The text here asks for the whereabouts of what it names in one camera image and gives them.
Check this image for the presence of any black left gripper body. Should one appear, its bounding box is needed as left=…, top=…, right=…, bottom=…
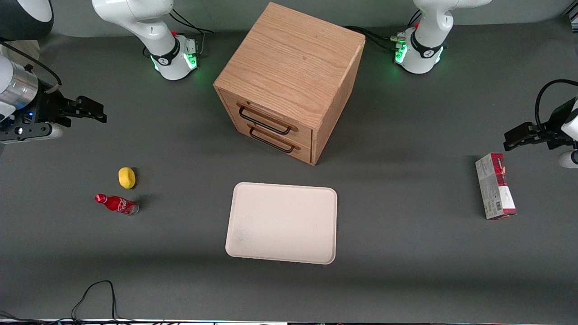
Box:
left=537, top=100, right=577, bottom=151

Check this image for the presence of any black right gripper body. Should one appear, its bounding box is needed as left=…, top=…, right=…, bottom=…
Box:
left=25, top=89, right=78, bottom=136

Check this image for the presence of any red coke bottle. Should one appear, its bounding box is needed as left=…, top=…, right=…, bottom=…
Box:
left=94, top=193, right=140, bottom=216

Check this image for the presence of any cream rectangular tray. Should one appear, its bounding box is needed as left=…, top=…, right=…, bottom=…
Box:
left=225, top=182, right=338, bottom=265

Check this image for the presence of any red and white carton box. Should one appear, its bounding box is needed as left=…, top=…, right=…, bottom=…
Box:
left=475, top=153, right=518, bottom=221

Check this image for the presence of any yellow lemon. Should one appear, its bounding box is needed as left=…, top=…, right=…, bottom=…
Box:
left=118, top=167, right=136, bottom=190

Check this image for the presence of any wooden drawer cabinet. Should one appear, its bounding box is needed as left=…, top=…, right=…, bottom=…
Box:
left=213, top=2, right=366, bottom=166

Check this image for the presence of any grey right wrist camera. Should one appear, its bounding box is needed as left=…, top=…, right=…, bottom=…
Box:
left=0, top=123, right=65, bottom=144

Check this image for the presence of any black left wrist cable loop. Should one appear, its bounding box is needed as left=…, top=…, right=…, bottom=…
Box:
left=535, top=79, right=578, bottom=132

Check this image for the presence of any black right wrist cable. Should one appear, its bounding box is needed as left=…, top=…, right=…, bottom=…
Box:
left=0, top=40, right=62, bottom=94

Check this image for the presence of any thin black floor cable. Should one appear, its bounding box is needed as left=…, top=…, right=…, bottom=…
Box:
left=0, top=280, right=181, bottom=325

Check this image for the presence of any black left arm base cable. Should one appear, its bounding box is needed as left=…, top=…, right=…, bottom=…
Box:
left=344, top=9, right=424, bottom=53

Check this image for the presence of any long black drawer handle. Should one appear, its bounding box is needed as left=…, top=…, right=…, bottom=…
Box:
left=238, top=106, right=292, bottom=135

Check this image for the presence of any wooden drawer front, long handle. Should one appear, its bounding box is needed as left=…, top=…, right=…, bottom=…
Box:
left=219, top=88, right=313, bottom=146

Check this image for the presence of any short black drawer handle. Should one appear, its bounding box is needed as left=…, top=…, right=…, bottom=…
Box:
left=249, top=127, right=295, bottom=153

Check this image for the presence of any wooden drawer front, short handle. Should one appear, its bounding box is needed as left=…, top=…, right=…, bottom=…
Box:
left=231, top=118, right=312, bottom=165

